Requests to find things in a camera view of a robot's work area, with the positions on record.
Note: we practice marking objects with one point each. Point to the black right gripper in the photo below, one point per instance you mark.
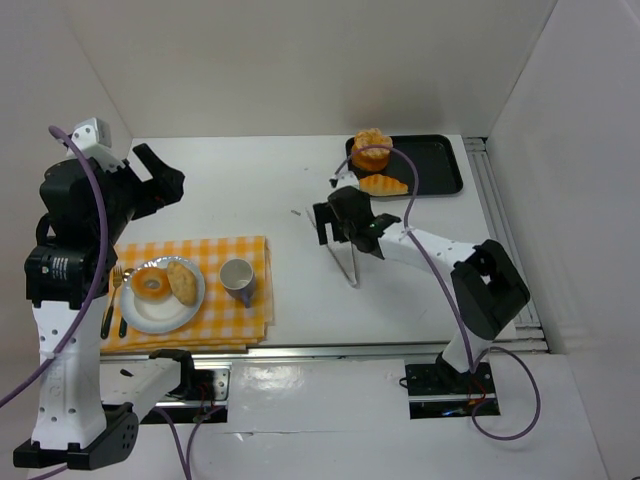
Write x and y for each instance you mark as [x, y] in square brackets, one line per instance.
[329, 223]

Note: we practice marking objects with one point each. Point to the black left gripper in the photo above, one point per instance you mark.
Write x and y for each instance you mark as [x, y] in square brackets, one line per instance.
[151, 179]

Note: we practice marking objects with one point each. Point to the metal tongs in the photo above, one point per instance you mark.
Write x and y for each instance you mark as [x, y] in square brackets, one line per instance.
[351, 273]

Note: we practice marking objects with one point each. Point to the glazed donut bread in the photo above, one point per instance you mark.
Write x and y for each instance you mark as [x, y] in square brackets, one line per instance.
[150, 284]

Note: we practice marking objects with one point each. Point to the oval brown bread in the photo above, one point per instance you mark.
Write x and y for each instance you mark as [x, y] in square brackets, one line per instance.
[183, 283]

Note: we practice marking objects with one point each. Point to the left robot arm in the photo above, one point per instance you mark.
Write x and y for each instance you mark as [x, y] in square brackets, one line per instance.
[88, 206]

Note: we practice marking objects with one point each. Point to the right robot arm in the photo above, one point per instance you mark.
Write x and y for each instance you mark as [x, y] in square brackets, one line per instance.
[484, 289]

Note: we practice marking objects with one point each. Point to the striped croissant bread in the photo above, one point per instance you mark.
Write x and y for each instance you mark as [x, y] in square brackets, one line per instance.
[378, 185]

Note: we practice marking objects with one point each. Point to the large orange sugared bread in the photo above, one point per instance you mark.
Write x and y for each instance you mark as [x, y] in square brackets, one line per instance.
[371, 150]

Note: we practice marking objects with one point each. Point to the black baking tray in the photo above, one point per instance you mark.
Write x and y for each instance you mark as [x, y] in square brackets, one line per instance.
[435, 162]

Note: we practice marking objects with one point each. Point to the white plate with blue rim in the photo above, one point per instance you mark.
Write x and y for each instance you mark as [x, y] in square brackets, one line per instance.
[165, 315]

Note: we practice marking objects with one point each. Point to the purple mug white inside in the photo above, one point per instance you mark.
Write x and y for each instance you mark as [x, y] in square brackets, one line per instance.
[239, 280]

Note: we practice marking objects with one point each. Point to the yellow white checkered cloth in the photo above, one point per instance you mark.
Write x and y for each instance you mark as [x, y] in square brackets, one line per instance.
[222, 323]

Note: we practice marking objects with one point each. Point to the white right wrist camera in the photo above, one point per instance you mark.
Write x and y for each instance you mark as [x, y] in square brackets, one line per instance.
[344, 179]

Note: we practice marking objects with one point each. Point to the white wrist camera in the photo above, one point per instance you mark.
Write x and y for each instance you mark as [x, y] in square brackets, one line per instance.
[93, 138]
[344, 179]

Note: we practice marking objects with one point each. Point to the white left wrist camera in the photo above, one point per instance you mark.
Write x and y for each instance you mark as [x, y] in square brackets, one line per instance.
[93, 138]

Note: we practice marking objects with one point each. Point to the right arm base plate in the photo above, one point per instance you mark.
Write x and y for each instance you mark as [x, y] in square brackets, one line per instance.
[433, 393]

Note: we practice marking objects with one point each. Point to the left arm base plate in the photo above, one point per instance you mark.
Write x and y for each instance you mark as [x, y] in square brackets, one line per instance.
[206, 401]

